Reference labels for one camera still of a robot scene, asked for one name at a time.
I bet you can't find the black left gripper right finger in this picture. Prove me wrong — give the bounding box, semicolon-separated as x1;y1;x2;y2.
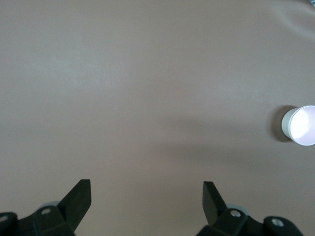
195;181;303;236

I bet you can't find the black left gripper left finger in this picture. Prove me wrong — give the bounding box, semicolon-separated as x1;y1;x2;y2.
0;178;92;236

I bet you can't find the white bowl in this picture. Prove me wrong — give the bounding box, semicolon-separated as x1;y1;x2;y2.
281;105;315;146

